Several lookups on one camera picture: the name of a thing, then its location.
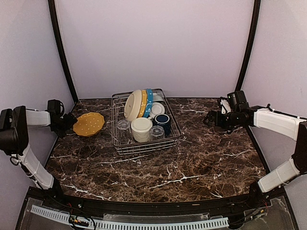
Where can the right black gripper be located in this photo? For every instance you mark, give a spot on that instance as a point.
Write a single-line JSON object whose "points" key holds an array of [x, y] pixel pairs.
{"points": [[211, 114]]}

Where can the cream ribbed cup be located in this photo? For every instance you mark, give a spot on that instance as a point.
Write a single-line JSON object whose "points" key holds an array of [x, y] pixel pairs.
{"points": [[141, 129]]}

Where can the wire metal dish rack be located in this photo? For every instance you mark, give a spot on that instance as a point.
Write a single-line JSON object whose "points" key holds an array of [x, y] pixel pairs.
{"points": [[118, 102]]}

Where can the yellow dotted scalloped plate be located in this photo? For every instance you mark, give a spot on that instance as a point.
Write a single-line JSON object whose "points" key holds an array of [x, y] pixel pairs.
{"points": [[88, 124]]}

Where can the white saucer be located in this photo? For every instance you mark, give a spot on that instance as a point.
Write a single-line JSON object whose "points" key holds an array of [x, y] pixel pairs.
{"points": [[157, 109]]}

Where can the dark blue mug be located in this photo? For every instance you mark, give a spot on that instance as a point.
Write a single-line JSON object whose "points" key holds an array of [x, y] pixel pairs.
{"points": [[164, 121]]}

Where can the clear glass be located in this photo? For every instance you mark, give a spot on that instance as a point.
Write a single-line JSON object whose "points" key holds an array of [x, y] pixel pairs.
{"points": [[157, 133], [123, 129]]}

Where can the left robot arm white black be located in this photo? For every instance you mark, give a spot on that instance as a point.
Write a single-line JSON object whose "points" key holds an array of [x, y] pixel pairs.
{"points": [[14, 141]]}

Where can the clear glass left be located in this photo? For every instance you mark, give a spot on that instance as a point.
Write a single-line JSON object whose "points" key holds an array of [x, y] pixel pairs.
{"points": [[123, 129]]}

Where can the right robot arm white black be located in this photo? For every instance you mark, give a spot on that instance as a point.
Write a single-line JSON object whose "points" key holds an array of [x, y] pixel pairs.
{"points": [[293, 127]]}

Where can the left black frame post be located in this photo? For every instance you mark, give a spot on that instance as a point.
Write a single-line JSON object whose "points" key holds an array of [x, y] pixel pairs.
{"points": [[60, 48]]}

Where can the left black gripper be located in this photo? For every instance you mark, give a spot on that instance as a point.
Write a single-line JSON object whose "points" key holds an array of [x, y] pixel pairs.
{"points": [[71, 120]]}

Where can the blue dotted plate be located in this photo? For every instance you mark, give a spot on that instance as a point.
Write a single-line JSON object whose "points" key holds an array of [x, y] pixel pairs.
{"points": [[149, 102]]}

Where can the clear glass right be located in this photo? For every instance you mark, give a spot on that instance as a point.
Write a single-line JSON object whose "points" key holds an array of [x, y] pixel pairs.
{"points": [[157, 133]]}

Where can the pale green bowl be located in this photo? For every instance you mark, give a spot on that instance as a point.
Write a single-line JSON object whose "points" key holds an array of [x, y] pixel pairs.
{"points": [[157, 98]]}

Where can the white right gripper bracket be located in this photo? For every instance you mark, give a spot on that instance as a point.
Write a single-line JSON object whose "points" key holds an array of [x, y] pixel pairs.
{"points": [[224, 105]]}

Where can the black frame post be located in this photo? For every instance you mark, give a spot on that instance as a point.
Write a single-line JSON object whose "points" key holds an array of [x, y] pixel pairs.
{"points": [[60, 48], [249, 46]]}

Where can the right black frame post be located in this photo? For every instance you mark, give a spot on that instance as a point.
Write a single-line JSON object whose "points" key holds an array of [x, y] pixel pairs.
{"points": [[249, 46]]}

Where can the black front rail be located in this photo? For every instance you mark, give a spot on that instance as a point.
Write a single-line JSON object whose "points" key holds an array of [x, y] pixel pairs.
{"points": [[95, 207]]}

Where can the cream deep plate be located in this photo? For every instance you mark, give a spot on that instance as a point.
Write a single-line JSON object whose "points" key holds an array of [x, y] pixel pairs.
{"points": [[133, 105]]}

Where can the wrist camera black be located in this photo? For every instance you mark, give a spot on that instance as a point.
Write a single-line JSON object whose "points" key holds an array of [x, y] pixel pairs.
{"points": [[55, 106], [235, 98]]}

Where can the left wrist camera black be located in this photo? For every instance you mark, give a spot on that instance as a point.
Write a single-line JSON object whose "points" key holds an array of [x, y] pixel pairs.
{"points": [[55, 106]]}

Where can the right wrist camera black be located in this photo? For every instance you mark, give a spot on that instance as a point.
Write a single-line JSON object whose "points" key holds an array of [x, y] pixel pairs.
{"points": [[235, 98]]}

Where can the white slotted cable duct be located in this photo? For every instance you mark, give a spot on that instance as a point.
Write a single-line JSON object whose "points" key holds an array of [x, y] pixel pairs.
{"points": [[126, 222]]}

